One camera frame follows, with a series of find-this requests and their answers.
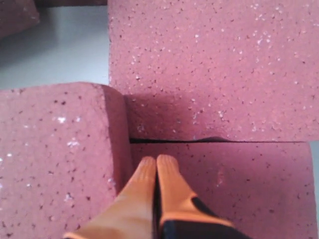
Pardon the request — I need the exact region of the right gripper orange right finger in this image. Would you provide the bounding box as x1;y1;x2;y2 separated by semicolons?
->
157;154;234;239

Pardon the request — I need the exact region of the front large red brick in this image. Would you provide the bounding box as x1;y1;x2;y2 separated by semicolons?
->
108;0;319;141

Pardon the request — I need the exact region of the red brick with white scuffs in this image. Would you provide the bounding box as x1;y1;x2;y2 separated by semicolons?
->
0;82;133;239

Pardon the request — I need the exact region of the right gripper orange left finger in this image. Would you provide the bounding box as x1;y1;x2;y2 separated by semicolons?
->
63;156;157;239

